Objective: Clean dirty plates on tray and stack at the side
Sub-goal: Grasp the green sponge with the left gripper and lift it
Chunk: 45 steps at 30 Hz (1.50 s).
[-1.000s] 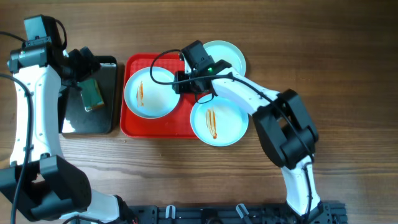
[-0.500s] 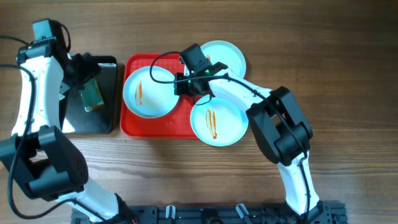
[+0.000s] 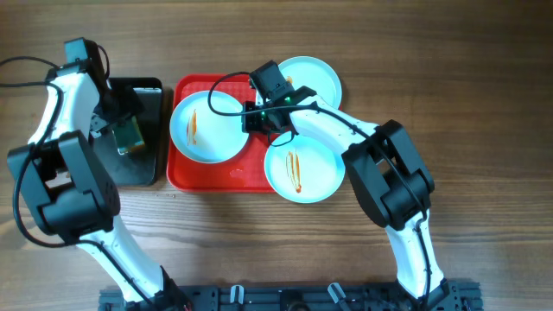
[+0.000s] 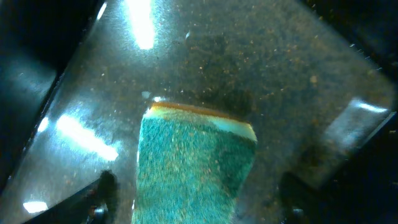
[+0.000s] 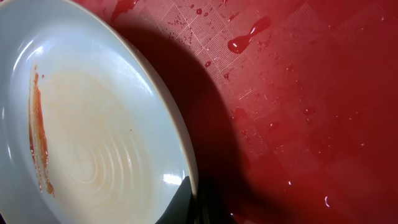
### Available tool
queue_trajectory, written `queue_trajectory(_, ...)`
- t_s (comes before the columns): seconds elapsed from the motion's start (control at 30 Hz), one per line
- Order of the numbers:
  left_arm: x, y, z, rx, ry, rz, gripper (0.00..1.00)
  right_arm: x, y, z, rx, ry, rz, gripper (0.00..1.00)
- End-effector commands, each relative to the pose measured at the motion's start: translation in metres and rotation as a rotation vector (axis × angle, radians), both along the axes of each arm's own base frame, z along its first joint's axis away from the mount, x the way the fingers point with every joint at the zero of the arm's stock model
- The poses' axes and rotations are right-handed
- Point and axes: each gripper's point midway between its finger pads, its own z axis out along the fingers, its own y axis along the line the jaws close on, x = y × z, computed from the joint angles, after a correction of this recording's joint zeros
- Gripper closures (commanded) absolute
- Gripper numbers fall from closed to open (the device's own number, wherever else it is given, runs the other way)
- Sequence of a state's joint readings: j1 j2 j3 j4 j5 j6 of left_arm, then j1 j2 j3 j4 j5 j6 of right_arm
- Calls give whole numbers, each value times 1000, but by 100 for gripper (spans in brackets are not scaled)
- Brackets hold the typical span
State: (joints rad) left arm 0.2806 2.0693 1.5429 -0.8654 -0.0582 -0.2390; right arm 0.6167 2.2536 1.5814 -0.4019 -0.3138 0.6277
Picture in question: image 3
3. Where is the green yellow sponge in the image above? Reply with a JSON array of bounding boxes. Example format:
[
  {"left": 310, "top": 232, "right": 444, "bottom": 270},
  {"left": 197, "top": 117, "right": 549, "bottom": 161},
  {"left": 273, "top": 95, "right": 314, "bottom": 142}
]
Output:
[{"left": 112, "top": 116, "right": 145, "bottom": 155}]

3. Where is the white plate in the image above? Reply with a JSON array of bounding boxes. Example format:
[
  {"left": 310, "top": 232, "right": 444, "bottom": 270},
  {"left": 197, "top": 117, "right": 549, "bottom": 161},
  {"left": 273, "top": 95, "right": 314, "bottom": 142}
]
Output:
[
  {"left": 264, "top": 133, "right": 345, "bottom": 204},
  {"left": 278, "top": 56, "right": 342, "bottom": 109},
  {"left": 169, "top": 91, "right": 249, "bottom": 164}
]

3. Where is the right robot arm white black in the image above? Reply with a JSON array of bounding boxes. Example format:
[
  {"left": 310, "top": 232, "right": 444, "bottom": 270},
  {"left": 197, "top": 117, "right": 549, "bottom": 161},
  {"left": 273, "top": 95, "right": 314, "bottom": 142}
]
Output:
[{"left": 242, "top": 86, "right": 444, "bottom": 308}]

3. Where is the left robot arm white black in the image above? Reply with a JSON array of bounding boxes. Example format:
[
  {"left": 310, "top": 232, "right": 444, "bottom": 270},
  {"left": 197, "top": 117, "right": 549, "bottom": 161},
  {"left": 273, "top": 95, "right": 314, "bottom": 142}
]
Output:
[{"left": 7, "top": 60, "right": 192, "bottom": 310}]

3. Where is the red plastic tray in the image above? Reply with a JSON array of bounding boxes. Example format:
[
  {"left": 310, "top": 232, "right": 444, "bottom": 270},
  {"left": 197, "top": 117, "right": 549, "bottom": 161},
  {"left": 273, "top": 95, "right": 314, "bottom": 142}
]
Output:
[{"left": 166, "top": 73, "right": 275, "bottom": 193}]

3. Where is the black water tray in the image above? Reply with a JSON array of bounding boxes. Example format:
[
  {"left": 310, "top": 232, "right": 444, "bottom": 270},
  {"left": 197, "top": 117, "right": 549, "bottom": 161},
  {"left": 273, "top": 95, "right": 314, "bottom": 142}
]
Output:
[{"left": 91, "top": 77, "right": 165, "bottom": 186}]

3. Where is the white plate top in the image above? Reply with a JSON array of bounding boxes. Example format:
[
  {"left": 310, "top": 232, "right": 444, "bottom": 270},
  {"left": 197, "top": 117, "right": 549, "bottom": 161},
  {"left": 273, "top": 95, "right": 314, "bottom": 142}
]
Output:
[{"left": 278, "top": 56, "right": 342, "bottom": 109}]

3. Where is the black mounting rail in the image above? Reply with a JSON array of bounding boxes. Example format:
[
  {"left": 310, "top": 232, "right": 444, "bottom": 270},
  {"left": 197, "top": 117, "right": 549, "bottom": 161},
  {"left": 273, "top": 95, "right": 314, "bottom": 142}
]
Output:
[{"left": 98, "top": 281, "right": 483, "bottom": 311}]

